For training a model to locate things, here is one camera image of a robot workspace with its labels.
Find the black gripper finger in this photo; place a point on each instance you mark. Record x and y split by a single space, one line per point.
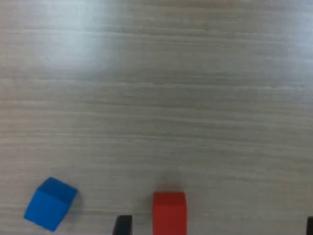
123 226
310 227

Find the red cube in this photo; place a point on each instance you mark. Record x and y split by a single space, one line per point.
168 213

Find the blue cube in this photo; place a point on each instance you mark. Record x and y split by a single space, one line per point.
49 205

